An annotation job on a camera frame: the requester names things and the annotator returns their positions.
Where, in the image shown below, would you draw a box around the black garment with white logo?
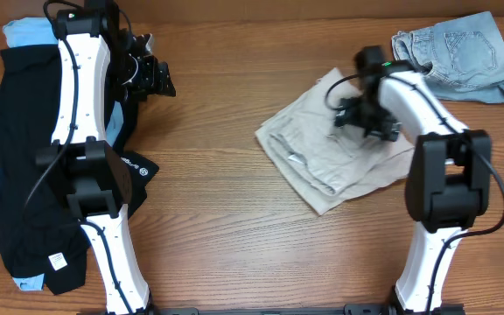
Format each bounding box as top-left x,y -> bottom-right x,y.
0,41 -> 160,296

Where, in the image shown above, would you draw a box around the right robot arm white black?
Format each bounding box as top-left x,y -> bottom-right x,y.
334,46 -> 492,314

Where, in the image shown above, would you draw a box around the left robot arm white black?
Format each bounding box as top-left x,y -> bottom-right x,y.
36,1 -> 176,314

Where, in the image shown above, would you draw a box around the light blue garment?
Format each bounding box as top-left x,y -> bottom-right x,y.
3,17 -> 124,291

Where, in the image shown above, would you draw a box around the beige cotton shorts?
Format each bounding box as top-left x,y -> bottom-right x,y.
255,68 -> 414,214

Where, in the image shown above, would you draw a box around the folded light blue denim shorts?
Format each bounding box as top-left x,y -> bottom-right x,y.
391,11 -> 504,104

